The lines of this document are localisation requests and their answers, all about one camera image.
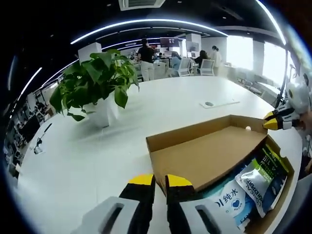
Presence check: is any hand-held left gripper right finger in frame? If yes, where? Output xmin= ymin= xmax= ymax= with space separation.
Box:
xmin=165 ymin=174 xmax=247 ymax=234

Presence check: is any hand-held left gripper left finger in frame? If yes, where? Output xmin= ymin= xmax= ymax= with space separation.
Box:
xmin=81 ymin=173 xmax=156 ymax=234

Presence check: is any green and white pouch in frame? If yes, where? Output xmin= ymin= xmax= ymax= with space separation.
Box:
xmin=235 ymin=143 xmax=289 ymax=218

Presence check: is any blue wet wipes soft pack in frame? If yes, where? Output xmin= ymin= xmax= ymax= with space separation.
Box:
xmin=198 ymin=163 xmax=253 ymax=231

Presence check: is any brown cardboard shoe box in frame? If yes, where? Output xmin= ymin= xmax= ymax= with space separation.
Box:
xmin=145 ymin=114 xmax=295 ymax=234

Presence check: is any person's right hand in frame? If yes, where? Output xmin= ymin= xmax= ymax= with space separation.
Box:
xmin=296 ymin=114 xmax=309 ymax=130

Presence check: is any straight ceiling light strip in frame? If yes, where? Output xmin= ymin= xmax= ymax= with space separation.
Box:
xmin=255 ymin=0 xmax=287 ymax=46

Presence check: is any white office chair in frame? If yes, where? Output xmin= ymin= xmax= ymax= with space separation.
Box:
xmin=199 ymin=59 xmax=215 ymax=75
xmin=177 ymin=58 xmax=193 ymax=77

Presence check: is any small black tool with tag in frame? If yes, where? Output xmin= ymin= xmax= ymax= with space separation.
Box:
xmin=33 ymin=123 xmax=53 ymax=156

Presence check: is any green plant in white pot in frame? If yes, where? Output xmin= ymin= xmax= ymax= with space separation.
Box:
xmin=49 ymin=49 xmax=141 ymax=129

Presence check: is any long curved ceiling light strip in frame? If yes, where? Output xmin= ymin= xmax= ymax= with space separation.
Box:
xmin=70 ymin=19 xmax=229 ymax=45

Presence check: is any short ceiling light strip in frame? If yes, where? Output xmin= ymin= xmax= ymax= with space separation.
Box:
xmin=19 ymin=67 xmax=42 ymax=98

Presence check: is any ceiling air conditioner unit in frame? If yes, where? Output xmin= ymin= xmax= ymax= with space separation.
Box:
xmin=118 ymin=0 xmax=167 ymax=11

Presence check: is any white table cable cover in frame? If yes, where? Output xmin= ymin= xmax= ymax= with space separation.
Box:
xmin=199 ymin=98 xmax=241 ymax=108

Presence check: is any wall display screen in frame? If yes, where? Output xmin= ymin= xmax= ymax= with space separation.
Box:
xmin=160 ymin=38 xmax=180 ymax=48

